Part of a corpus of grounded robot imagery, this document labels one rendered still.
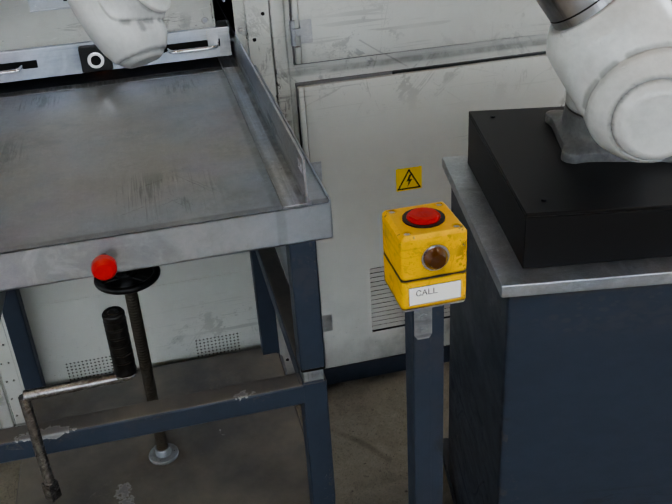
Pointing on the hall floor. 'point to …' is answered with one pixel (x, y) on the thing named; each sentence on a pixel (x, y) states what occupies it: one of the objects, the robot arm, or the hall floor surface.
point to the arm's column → (559, 393)
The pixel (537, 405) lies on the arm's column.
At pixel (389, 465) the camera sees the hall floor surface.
